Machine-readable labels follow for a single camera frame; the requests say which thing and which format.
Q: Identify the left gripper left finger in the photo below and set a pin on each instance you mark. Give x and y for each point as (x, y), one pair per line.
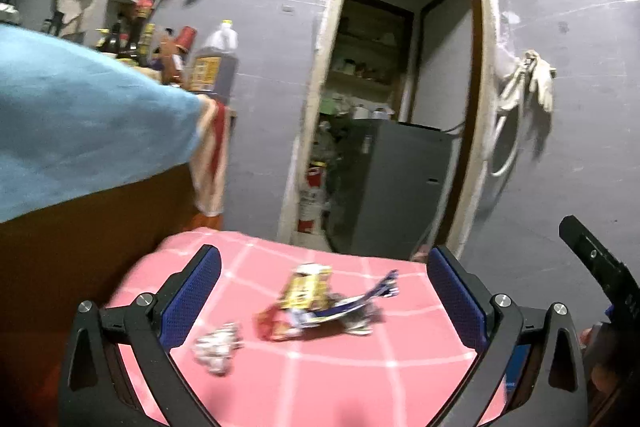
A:
(95, 386)

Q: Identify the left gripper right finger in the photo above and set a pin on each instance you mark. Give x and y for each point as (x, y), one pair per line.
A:
(550, 387)

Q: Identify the silver wrapper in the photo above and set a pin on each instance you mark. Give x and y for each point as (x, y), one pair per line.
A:
(216, 349)

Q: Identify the yellow torn snack bag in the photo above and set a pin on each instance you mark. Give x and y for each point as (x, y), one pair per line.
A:
(307, 288)

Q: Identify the dark blue snack wrapper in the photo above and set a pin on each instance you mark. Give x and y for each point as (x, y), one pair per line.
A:
(307, 319)

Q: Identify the person's right hand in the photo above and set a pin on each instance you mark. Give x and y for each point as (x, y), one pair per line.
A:
(598, 344)

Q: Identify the pink checked tablecloth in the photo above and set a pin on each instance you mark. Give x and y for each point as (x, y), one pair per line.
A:
(399, 375)

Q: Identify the red striped towel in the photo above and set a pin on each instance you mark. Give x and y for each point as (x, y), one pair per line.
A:
(209, 161)

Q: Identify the light blue cloth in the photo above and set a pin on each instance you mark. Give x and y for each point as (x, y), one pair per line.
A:
(75, 122)

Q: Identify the grey metal cabinet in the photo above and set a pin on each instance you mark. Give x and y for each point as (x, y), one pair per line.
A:
(385, 188)

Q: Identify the white cloth gloves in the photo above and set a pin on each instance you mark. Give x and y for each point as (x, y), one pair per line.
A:
(530, 74)

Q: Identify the large oil bottle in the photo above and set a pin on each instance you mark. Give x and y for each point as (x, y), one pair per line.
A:
(215, 64)

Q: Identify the red cap bottle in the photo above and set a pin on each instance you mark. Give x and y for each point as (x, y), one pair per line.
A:
(184, 41)

